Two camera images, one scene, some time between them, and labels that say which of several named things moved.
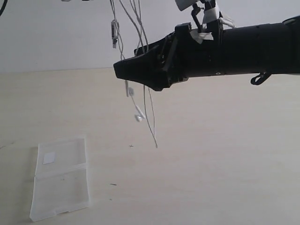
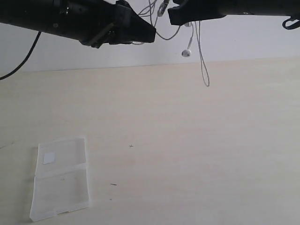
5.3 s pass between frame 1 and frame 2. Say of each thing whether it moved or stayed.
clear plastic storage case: stayed
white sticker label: stayed
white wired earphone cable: moved
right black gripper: moved
